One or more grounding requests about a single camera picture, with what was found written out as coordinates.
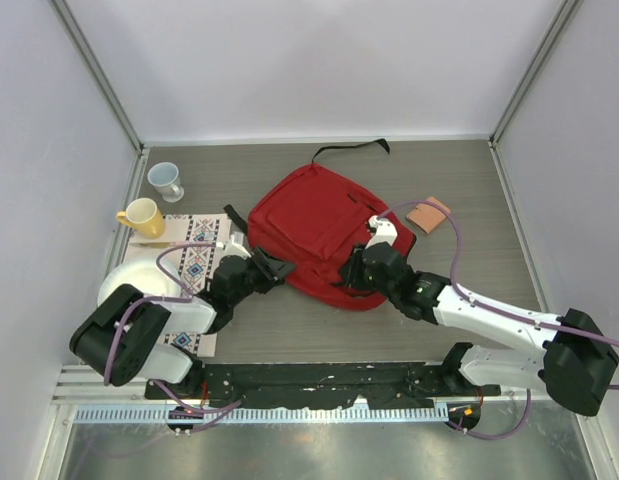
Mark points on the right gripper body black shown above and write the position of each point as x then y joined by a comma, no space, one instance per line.
360,278

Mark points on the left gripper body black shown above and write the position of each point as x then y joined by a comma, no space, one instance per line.
254,280

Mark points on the red backpack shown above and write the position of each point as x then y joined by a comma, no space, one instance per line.
314,218

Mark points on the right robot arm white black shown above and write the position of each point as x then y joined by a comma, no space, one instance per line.
565,356

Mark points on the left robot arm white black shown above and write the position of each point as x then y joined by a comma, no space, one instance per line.
120,339

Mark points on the patterned placemat cloth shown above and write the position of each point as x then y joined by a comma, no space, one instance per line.
194,265

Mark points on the yellow mug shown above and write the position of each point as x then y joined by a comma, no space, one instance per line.
144,217

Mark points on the light blue cup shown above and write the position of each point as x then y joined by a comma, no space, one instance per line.
164,177

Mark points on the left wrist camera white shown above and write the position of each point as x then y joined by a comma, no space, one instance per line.
233,246

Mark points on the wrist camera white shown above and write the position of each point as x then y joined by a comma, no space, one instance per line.
233,246
382,231

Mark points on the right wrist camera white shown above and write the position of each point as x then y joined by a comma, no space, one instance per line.
382,231

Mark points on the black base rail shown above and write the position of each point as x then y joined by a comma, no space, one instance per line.
325,386

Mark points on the white cable duct strip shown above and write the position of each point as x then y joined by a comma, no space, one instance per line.
359,413

